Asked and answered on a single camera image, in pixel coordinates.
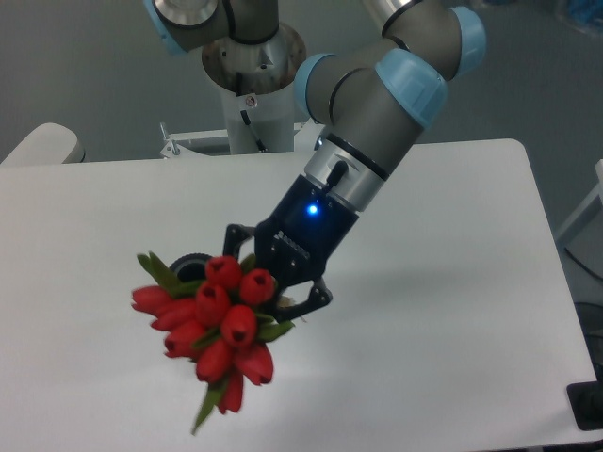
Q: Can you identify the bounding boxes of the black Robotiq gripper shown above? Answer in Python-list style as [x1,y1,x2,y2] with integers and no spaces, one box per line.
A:
[222,175,358,323]

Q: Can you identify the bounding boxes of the red tulip bouquet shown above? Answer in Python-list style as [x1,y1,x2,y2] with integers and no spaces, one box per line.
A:
[131,252,294,432]

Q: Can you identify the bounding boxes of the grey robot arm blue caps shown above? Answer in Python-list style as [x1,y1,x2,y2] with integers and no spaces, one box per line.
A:
[145,1,486,321]

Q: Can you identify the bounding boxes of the dark grey ribbed vase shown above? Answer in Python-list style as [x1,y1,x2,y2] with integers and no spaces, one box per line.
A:
[170,253,212,283]

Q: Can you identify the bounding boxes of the white chair armrest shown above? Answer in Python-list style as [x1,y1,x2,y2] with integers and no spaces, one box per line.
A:
[1,122,87,168]

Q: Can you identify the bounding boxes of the black box at table edge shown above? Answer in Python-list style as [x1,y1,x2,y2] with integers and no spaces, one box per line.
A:
[566,381,602,431]

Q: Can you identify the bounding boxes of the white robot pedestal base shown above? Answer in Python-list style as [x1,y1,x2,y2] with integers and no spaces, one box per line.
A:
[158,21,326,160]

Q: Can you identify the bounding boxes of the white frame at right edge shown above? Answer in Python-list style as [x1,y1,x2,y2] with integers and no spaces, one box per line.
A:
[554,160,602,249]

